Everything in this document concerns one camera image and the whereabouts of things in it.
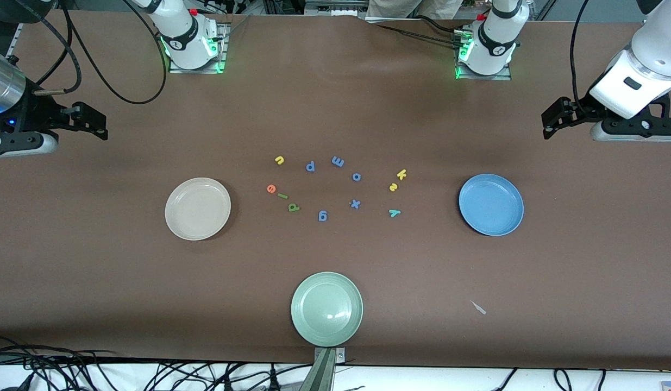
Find long black table cable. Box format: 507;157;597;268
374;23;460;45

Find person in beige trousers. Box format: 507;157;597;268
365;0;466;21

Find brown table cover mat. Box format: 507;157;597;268
0;10;671;371

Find green plate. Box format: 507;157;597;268
291;272;364;347

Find blue plate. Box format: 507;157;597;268
459;174;525;237

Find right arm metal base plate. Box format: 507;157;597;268
168;23;229;74

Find short black table cable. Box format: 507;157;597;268
419;15;462;34

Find beige plate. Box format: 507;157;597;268
165;178;231;241

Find aluminium frame profile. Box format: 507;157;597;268
4;27;24;60

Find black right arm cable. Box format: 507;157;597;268
9;0;168;105

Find grey camera mount pole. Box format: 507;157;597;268
298;349;337;391

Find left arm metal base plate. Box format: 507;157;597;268
455;30;512;81

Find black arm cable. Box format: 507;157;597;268
9;0;168;105
569;0;591;106

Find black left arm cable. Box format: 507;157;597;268
569;0;591;106

